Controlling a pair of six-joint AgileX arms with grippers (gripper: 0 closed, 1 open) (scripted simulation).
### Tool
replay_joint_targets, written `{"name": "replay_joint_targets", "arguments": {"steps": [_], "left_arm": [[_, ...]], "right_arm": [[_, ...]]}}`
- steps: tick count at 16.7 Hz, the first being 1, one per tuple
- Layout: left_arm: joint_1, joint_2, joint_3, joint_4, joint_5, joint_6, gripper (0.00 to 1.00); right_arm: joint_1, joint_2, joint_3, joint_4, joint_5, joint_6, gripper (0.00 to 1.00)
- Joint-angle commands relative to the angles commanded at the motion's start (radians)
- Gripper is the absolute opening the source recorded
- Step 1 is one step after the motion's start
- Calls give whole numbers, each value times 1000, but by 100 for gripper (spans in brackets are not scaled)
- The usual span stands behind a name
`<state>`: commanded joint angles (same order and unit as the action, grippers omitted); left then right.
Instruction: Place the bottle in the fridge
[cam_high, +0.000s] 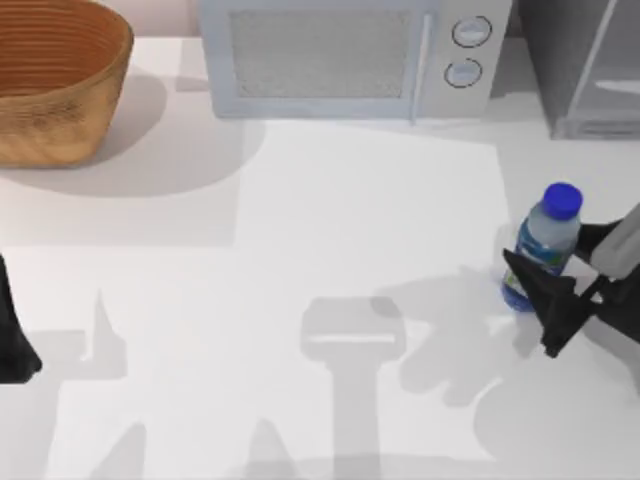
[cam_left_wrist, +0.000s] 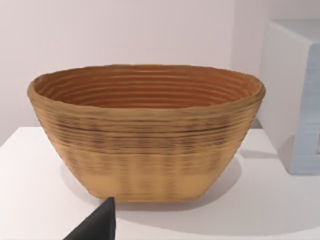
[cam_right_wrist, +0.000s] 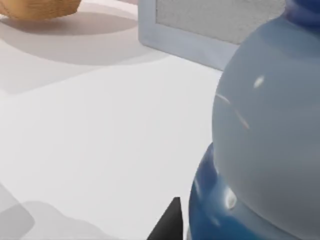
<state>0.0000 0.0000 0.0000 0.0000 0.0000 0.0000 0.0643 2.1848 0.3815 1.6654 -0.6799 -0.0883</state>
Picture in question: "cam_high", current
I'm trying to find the microwave door handle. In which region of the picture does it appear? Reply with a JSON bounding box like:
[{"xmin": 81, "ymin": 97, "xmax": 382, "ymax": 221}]
[{"xmin": 411, "ymin": 13, "xmax": 433, "ymax": 126}]

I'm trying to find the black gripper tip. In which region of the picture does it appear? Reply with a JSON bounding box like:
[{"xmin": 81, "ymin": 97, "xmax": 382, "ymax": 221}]
[{"xmin": 0, "ymin": 253, "xmax": 44, "ymax": 386}]

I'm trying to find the clear bottle with blue cap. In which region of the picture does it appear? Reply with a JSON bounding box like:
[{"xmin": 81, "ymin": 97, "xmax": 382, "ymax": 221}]
[{"xmin": 501, "ymin": 182, "xmax": 585, "ymax": 314}]

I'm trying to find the microwave oven door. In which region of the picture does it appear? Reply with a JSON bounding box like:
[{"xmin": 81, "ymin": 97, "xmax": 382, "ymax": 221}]
[{"xmin": 198, "ymin": 0, "xmax": 427, "ymax": 120}]

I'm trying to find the round microwave knob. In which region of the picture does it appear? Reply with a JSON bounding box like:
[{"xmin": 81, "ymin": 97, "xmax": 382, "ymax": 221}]
[
  {"xmin": 443, "ymin": 56, "xmax": 484, "ymax": 91},
  {"xmin": 451, "ymin": 14, "xmax": 494, "ymax": 49}
]

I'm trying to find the pale microwave oven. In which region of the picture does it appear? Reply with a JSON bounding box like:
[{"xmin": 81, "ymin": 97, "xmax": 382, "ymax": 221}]
[{"xmin": 193, "ymin": 0, "xmax": 514, "ymax": 127}]

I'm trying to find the brown wicker basket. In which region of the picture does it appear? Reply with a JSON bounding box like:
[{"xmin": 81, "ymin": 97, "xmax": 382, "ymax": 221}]
[{"xmin": 0, "ymin": 0, "xmax": 135, "ymax": 170}]

